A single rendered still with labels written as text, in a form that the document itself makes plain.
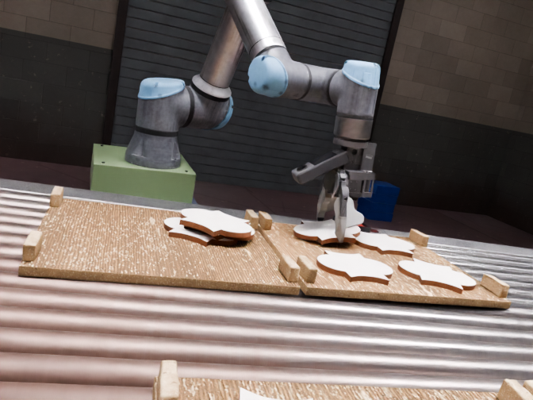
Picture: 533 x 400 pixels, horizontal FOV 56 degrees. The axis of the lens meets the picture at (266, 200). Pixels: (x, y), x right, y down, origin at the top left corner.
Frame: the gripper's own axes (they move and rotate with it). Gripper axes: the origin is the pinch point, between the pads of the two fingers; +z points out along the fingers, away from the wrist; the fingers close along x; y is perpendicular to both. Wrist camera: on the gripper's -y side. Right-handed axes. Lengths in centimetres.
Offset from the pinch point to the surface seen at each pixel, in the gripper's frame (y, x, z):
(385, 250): 11.2, -6.2, 1.9
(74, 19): -87, 465, -56
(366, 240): 8.9, -1.4, 1.6
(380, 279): 1.2, -22.2, 1.3
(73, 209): -51, 2, -2
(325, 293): -10.6, -25.8, 2.0
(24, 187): -63, 22, -1
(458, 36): 365, 486, -100
